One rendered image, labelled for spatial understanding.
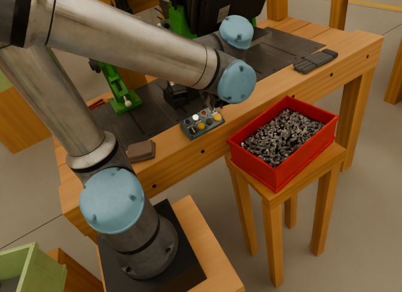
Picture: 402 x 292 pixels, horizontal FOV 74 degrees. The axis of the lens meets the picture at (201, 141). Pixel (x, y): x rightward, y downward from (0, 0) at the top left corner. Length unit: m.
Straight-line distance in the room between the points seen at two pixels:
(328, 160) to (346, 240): 0.83
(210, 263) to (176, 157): 0.39
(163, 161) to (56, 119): 0.49
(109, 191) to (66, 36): 0.29
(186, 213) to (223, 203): 1.04
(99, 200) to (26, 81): 0.24
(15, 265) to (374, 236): 1.64
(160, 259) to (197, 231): 0.19
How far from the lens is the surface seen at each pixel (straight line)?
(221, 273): 0.75
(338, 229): 1.79
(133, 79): 1.45
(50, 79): 0.53
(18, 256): 0.94
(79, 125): 0.57
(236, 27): 0.63
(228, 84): 0.46
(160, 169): 0.97
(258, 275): 1.64
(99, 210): 0.53
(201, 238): 0.79
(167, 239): 0.65
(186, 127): 0.98
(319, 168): 0.98
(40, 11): 0.37
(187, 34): 1.08
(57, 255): 1.06
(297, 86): 1.18
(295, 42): 1.51
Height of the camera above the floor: 1.54
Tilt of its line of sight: 42 degrees down
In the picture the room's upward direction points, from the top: 17 degrees counter-clockwise
